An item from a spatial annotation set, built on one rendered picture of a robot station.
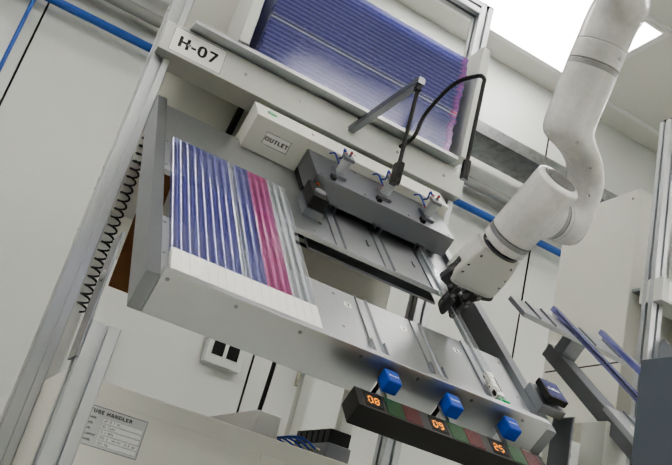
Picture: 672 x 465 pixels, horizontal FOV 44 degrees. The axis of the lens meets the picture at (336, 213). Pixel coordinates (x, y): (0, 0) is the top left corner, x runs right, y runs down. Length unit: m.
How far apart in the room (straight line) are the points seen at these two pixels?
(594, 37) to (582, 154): 0.20
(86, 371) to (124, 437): 0.32
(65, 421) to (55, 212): 2.13
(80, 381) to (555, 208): 0.81
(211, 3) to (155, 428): 1.06
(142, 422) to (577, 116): 0.87
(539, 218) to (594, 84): 0.24
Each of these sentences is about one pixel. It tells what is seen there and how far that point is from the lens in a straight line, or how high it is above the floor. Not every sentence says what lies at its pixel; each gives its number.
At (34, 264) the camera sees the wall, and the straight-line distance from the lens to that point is 3.11.
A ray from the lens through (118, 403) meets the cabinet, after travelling 1.41.
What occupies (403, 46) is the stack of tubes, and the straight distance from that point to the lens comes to 2.03.
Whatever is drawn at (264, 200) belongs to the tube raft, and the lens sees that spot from 1.52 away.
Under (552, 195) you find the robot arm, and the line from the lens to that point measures 1.44.
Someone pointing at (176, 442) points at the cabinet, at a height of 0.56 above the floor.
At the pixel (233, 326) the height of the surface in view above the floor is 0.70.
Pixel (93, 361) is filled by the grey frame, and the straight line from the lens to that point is 1.10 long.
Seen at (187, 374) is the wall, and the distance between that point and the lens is 3.19.
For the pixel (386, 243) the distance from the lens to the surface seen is 1.72.
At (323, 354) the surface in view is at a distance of 1.20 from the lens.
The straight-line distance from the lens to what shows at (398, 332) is 1.38.
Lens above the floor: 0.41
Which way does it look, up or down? 24 degrees up
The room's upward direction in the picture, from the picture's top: 15 degrees clockwise
